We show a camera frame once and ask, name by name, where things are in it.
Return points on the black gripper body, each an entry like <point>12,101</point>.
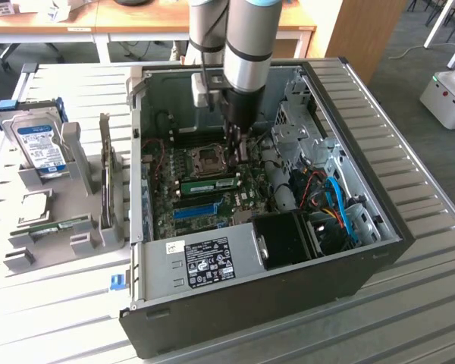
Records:
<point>244,108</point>

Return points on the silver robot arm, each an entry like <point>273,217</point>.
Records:
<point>246,41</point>

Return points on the green RAM stick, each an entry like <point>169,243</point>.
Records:
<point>208,185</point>
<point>51,228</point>

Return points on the black RAM slot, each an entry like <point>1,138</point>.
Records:
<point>195,201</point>

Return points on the CPU socket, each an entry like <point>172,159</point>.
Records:
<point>206,161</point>

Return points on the metal disk bay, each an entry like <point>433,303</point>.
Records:
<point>295,129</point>

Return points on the green motherboard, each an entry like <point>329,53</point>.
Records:
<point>167,167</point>

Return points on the blue expansion slot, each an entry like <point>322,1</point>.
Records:
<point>195,212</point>

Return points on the grey power supply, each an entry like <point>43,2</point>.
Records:
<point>208,261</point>

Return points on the graphics card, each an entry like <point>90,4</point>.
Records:
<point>107,174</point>

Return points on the wooden desk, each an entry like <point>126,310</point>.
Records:
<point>144,19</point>

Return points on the wooden cabinet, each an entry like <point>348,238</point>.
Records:
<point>364,34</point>

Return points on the black open PC case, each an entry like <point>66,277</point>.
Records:
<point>250,314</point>

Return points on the blue case latch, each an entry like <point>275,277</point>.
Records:
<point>117,283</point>

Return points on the grey parts rack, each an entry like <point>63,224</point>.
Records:
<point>60,212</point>

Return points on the hard disk in blue carrier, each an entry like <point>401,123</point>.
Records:
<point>38,140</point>

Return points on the white mobile robot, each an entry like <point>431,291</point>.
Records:
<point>445,98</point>

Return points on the silver CPU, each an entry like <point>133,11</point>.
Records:
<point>34,208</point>

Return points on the white table leg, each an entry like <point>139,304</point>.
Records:
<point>438,22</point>

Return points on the black chair base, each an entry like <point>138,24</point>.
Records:
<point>30,49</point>

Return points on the white cardboard box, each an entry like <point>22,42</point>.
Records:
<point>19,8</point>

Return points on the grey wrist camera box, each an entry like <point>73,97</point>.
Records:
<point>199,91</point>

